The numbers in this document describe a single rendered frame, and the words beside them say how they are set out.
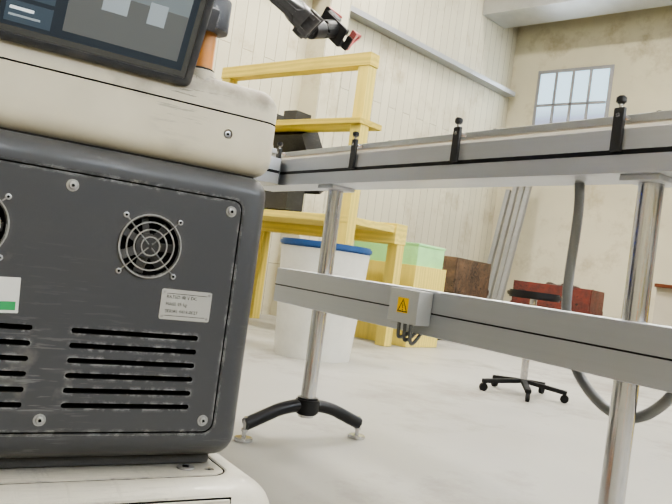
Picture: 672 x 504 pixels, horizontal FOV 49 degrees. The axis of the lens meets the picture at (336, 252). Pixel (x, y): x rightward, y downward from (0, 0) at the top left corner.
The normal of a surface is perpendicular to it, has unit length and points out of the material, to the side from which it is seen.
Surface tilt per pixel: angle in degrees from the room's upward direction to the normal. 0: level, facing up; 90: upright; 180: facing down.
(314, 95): 90
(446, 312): 90
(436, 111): 90
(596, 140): 90
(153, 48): 115
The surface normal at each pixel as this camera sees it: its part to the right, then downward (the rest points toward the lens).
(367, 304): -0.82, -0.12
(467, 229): 0.73, 0.08
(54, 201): 0.53, 0.05
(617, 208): -0.67, -0.11
